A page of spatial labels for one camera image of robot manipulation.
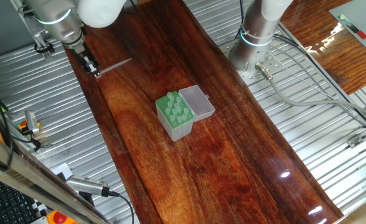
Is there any pipette tip box green rack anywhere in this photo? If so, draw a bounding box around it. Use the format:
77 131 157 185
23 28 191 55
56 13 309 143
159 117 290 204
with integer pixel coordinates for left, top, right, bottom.
154 85 217 142

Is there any black power cable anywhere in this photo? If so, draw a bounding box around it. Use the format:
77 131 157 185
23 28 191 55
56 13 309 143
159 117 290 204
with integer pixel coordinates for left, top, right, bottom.
272 32 366 129

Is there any checkerboard calibration sheet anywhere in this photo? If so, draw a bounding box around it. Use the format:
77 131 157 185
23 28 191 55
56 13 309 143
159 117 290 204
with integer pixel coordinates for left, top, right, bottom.
30 161 75 220

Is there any black computer mouse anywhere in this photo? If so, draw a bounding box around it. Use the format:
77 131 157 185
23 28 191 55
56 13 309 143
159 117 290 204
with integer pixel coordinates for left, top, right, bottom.
78 190 96 208

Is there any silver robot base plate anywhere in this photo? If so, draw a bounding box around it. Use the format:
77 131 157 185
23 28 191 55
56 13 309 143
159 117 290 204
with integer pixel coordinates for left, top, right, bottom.
219 37 285 86

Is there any black keyboard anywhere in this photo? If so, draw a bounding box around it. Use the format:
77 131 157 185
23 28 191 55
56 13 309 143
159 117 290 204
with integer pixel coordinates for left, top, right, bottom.
0 173 39 224

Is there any orange emergency stop box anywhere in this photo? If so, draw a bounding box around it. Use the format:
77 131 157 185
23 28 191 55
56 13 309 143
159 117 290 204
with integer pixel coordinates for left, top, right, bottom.
45 210 80 224

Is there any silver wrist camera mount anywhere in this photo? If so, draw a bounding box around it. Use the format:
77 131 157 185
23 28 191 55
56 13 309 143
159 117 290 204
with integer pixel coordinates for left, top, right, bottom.
22 6 47 47

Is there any black camera cable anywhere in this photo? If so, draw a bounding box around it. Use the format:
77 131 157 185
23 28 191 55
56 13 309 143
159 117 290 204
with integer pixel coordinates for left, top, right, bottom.
108 189 135 224

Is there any glossy wood grain board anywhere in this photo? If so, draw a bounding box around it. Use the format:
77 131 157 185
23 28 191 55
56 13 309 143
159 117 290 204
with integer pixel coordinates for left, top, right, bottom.
63 0 344 224
279 0 366 96

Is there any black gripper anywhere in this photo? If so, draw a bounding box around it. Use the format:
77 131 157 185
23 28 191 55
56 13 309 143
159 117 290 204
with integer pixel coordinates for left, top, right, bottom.
73 46 101 78

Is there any silver aluminium corner bracket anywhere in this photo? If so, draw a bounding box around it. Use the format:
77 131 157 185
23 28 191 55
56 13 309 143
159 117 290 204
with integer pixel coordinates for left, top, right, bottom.
347 119 366 149

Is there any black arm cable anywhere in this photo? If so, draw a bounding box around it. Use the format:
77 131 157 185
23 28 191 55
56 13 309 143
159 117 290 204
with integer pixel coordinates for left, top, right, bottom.
236 0 246 40

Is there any grey cable with metal plug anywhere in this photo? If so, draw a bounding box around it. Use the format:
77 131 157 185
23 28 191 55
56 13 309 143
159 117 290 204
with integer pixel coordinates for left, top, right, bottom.
255 61 366 124

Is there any grey brick baseplate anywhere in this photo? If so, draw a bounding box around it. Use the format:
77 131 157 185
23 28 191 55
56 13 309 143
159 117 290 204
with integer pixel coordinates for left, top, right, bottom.
328 0 366 64

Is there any metal frame beam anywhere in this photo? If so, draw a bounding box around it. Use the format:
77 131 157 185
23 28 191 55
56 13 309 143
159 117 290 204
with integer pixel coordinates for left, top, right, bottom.
0 126 111 224

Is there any green toy brick strip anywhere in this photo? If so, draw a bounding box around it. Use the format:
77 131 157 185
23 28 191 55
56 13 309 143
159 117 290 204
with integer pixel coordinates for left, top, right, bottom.
337 14 352 25

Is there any black strap loop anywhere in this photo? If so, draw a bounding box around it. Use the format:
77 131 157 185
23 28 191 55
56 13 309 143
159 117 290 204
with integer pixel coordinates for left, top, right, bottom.
34 40 55 54
11 128 44 153

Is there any silver ribbed camera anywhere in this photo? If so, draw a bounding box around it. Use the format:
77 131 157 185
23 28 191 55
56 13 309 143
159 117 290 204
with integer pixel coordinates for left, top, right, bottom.
65 174 111 198

